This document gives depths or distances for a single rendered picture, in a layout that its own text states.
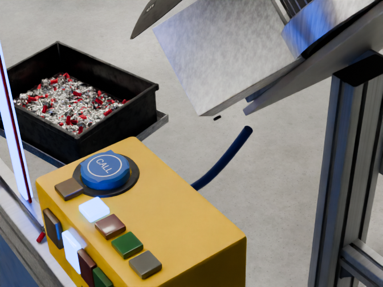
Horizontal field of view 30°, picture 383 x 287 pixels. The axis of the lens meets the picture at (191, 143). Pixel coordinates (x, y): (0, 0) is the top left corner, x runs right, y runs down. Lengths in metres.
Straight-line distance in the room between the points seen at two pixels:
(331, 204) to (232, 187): 1.07
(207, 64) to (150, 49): 1.98
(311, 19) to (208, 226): 0.35
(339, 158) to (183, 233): 0.57
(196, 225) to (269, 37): 0.40
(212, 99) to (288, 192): 1.31
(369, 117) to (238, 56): 0.26
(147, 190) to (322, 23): 0.33
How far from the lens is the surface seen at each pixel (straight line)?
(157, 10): 1.07
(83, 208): 0.56
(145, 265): 0.51
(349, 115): 1.03
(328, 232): 1.19
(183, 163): 2.28
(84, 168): 0.59
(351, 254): 1.22
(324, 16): 0.81
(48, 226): 0.60
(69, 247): 0.57
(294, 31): 0.85
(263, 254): 2.00
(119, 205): 0.57
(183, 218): 0.55
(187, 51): 0.91
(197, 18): 0.91
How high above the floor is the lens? 1.45
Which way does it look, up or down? 38 degrees down
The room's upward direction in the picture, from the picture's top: 2 degrees counter-clockwise
